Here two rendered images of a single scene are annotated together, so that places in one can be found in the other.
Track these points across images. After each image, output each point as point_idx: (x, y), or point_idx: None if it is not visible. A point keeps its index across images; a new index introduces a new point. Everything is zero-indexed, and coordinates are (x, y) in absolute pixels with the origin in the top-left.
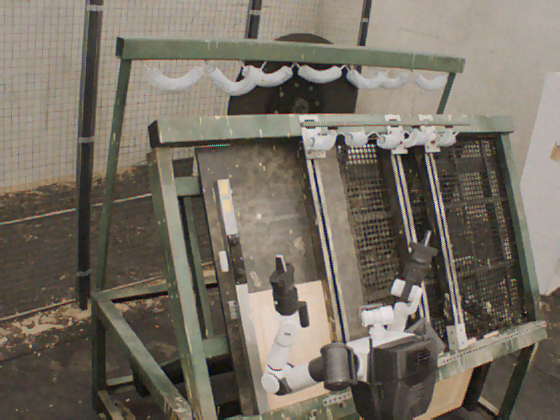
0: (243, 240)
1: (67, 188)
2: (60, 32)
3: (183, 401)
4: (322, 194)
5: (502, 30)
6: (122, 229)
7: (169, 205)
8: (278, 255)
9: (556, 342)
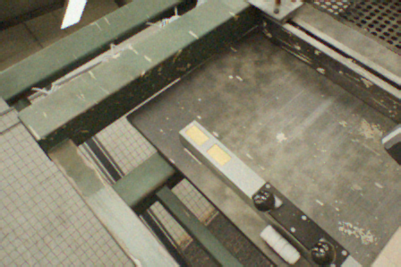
0: (285, 185)
1: (190, 239)
2: (118, 157)
3: None
4: (340, 46)
5: None
6: (234, 241)
7: (116, 223)
8: (389, 134)
9: None
